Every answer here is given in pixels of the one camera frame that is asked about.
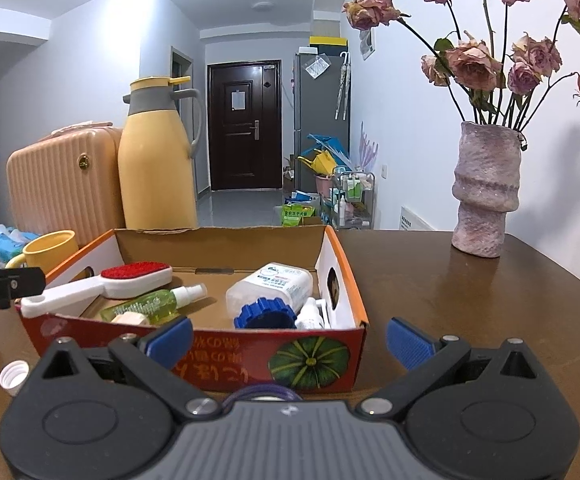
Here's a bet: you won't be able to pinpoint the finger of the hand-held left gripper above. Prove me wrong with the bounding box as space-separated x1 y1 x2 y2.
4 267 46 307

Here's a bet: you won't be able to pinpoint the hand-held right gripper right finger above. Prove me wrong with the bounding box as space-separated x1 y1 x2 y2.
358 317 554 421

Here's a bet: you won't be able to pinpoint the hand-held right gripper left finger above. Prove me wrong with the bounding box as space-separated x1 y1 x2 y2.
27 316 223 421

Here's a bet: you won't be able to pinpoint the green spray bottle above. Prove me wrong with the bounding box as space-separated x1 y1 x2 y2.
100 283 208 323

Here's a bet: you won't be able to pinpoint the beige power plug adapter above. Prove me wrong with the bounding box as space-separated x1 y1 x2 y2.
110 311 149 326

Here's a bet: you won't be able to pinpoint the red cardboard box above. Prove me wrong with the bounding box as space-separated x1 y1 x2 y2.
14 225 369 395

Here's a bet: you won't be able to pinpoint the red lint brush white handle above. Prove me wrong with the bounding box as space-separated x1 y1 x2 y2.
20 261 174 318

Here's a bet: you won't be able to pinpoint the purple ridged cap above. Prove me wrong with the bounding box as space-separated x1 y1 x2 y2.
222 384 305 406

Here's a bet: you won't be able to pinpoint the blue ridged cap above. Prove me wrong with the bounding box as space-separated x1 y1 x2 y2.
233 297 298 331

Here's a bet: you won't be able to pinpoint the small white spray bottle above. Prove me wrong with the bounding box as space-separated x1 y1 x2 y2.
296 297 331 331

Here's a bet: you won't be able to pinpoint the white cotton swab box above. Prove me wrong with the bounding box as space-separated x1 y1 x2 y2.
226 262 314 318

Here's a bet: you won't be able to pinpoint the yellow mug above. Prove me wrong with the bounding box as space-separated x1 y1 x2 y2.
4 230 79 276

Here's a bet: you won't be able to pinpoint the small white threaded cap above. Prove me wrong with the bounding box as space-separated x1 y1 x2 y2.
0 360 30 397

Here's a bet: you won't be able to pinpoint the orange ribbed suitcase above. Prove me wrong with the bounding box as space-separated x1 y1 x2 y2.
6 121 125 248

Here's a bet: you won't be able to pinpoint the pink ceramic vase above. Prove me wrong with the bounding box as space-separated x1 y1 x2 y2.
451 121 523 259

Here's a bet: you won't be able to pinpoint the yellow thermos jug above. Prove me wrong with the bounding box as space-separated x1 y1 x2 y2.
118 76 202 231

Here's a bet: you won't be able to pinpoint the green packet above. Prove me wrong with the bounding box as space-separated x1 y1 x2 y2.
282 203 317 227

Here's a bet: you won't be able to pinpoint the yellow plastic item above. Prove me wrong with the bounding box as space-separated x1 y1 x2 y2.
297 152 335 177

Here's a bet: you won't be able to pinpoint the dark brown entrance door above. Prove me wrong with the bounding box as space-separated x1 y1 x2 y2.
207 60 283 191

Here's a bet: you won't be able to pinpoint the grey refrigerator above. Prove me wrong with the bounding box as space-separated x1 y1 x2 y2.
293 47 351 196

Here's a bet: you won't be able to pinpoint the hanging folded umbrellas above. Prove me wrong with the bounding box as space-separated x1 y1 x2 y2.
335 51 351 121

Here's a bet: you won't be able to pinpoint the dried pink roses bouquet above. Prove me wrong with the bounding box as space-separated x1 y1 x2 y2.
342 0 580 131

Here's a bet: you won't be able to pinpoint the clear plastic bag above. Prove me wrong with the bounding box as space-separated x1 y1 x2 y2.
305 54 331 79

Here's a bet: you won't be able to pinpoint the white wall heater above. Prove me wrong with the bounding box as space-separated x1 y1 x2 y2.
399 205 438 231

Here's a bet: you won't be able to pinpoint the wire trolley with bottles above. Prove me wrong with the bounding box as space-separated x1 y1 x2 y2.
329 171 375 228

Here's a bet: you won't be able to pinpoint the purple flower wall decal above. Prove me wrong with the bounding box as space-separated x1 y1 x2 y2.
359 122 381 171

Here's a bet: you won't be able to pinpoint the blue plastic frame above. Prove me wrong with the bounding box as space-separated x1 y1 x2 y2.
307 133 353 168

